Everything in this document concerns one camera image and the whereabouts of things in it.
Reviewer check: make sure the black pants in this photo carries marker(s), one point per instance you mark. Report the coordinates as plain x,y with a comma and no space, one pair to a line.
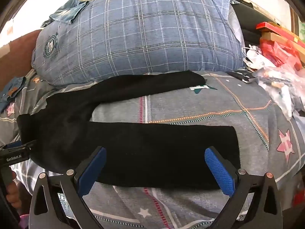
143,148

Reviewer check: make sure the person's left hand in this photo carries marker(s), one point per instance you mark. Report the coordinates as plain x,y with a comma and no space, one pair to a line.
13,193

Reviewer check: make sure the wooden window frame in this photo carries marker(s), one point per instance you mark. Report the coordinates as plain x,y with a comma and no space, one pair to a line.
295,21

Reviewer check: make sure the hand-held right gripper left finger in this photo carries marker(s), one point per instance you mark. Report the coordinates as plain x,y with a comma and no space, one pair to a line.
93,168

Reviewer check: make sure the dark cushion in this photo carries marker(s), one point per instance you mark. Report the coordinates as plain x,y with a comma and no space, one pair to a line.
250,19

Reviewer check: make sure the blue plaid pillow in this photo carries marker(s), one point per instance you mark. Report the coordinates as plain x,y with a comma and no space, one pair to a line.
143,33

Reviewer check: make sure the brown headboard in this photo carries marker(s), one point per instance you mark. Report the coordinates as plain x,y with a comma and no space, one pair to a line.
21,52

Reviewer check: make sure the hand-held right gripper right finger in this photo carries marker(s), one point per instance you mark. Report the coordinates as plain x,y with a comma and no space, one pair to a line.
220,171

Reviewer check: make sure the blue denim garment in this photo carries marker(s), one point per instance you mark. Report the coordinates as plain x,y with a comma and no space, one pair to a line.
68,10
10,93

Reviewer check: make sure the white plastic bag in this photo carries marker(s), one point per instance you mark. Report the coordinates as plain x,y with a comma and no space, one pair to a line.
256,57

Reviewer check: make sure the small black pouch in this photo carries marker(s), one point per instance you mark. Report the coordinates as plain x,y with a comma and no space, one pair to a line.
240,75

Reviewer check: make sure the grey star-printed bed sheet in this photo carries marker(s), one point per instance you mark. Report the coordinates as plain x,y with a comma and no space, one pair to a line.
190,105

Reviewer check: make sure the pile of clear plastic bags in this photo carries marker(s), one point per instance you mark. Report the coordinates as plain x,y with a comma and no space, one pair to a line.
283,88

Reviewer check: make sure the red flat box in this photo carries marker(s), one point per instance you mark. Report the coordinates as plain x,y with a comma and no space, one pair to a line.
274,27

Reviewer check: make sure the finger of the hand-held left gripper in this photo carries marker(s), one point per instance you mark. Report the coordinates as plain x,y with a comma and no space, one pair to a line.
16,153

